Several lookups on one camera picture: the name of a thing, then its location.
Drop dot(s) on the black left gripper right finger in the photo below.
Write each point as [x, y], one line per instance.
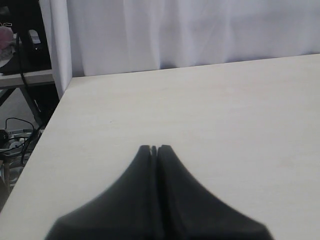
[191, 212]

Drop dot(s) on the grey side table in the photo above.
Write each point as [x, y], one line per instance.
[8, 83]

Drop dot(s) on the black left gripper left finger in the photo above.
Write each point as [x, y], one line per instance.
[127, 210]

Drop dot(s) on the white curtain backdrop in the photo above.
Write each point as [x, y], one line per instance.
[100, 37]

